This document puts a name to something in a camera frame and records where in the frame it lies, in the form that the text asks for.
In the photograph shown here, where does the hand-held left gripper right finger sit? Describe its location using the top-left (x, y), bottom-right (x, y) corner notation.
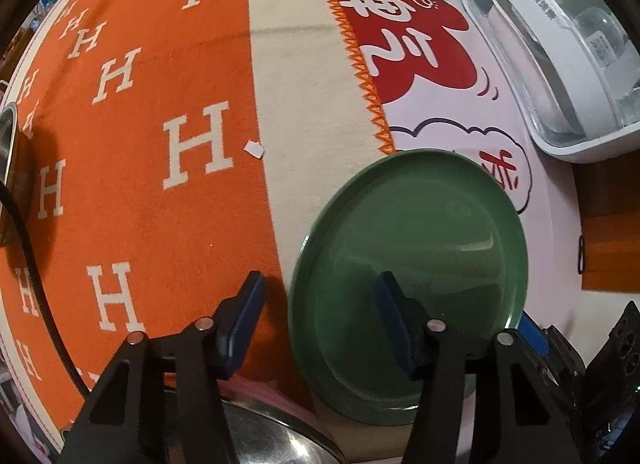
top-left (375, 271), bottom-right (583, 464)

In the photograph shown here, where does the orange wooden sliding door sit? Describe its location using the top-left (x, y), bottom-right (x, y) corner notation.
top-left (572, 114), bottom-right (640, 289)

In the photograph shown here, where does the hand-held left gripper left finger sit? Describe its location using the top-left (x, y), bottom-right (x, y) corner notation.
top-left (60, 270), bottom-right (266, 464)

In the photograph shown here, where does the small steel bowl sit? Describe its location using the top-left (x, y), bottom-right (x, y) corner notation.
top-left (0, 102), bottom-right (33, 247)

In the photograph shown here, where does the white bottle sterilizer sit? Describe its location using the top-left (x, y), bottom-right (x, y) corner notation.
top-left (461, 0), bottom-right (640, 163)

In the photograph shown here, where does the large pink-sided steel bowl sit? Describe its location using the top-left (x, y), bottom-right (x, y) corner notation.
top-left (165, 376), bottom-right (351, 464)

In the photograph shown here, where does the orange lettered blanket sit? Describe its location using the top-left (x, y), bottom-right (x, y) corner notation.
top-left (0, 0), bottom-right (398, 445)

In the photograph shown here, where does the black cable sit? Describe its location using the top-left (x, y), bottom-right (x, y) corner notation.
top-left (0, 184), bottom-right (88, 397)

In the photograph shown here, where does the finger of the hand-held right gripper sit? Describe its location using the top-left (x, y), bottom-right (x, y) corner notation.
top-left (517, 315), bottom-right (585, 387)

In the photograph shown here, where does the green plate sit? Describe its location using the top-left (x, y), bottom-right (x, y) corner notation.
top-left (289, 150), bottom-right (528, 427)

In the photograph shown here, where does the pink printed tablecloth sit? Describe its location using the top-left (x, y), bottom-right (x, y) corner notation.
top-left (0, 0), bottom-right (586, 464)

